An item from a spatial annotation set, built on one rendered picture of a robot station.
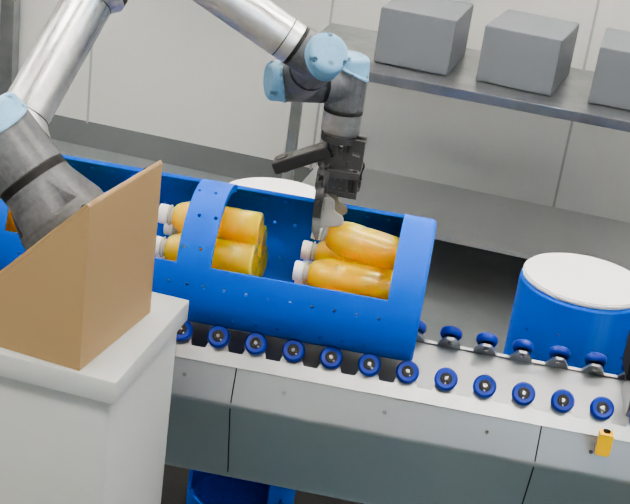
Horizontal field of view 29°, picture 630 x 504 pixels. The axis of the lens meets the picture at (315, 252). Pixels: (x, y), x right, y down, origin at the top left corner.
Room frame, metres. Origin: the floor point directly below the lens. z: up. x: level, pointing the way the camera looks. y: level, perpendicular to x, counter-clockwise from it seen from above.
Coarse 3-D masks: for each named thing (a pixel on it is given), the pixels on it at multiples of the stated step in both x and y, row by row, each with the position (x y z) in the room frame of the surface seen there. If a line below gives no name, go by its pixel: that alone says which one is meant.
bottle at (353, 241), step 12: (324, 228) 2.21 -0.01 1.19; (336, 228) 2.21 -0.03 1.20; (348, 228) 2.21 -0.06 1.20; (360, 228) 2.21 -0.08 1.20; (372, 228) 2.23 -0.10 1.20; (324, 240) 2.22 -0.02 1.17; (336, 240) 2.19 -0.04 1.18; (348, 240) 2.19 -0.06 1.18; (360, 240) 2.19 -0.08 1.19; (372, 240) 2.19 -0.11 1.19; (384, 240) 2.20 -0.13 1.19; (396, 240) 2.20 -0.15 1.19; (336, 252) 2.20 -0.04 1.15; (348, 252) 2.19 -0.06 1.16; (360, 252) 2.19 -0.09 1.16; (372, 252) 2.18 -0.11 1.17; (384, 252) 2.18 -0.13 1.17; (396, 252) 2.18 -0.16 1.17; (372, 264) 2.19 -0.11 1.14; (384, 264) 2.18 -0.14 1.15
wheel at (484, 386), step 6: (480, 378) 2.09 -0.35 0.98; (486, 378) 2.09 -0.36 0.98; (492, 378) 2.10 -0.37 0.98; (474, 384) 2.09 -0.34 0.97; (480, 384) 2.09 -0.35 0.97; (486, 384) 2.09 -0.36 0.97; (492, 384) 2.09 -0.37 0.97; (474, 390) 2.08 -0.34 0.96; (480, 390) 2.08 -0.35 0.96; (486, 390) 2.08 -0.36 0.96; (492, 390) 2.08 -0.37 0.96; (480, 396) 2.08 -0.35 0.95; (486, 396) 2.07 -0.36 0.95
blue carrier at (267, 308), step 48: (192, 192) 2.37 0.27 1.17; (240, 192) 2.33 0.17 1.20; (0, 240) 2.15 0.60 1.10; (192, 240) 2.13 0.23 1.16; (288, 240) 2.37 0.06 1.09; (432, 240) 2.16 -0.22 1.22; (192, 288) 2.11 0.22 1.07; (240, 288) 2.10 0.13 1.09; (288, 288) 2.09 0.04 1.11; (288, 336) 2.13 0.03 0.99; (336, 336) 2.10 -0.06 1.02; (384, 336) 2.08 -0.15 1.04
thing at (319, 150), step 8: (320, 144) 2.23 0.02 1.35; (328, 144) 2.22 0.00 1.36; (288, 152) 2.25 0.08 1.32; (296, 152) 2.23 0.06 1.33; (304, 152) 2.21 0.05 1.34; (312, 152) 2.20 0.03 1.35; (320, 152) 2.20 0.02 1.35; (328, 152) 2.20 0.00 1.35; (280, 160) 2.21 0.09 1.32; (288, 160) 2.20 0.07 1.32; (296, 160) 2.20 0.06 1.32; (304, 160) 2.20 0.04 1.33; (312, 160) 2.20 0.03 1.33; (320, 160) 2.20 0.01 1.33; (280, 168) 2.20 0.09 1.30; (288, 168) 2.20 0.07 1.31; (296, 168) 2.21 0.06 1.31
